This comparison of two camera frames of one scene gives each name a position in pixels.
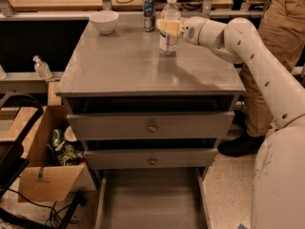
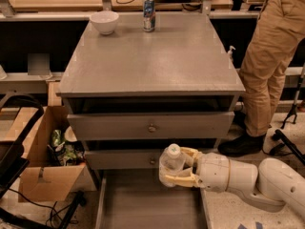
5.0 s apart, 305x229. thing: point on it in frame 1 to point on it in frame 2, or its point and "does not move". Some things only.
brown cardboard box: [41, 179] does not move
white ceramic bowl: [104, 21] does not move
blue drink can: [149, 13] does not move
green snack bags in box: [63, 153] does not move
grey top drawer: [148, 126] does not move
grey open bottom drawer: [153, 198] does not move
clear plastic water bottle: [169, 42] to [172, 162]
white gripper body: [191, 30] to [213, 172]
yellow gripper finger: [171, 27] to [194, 154]
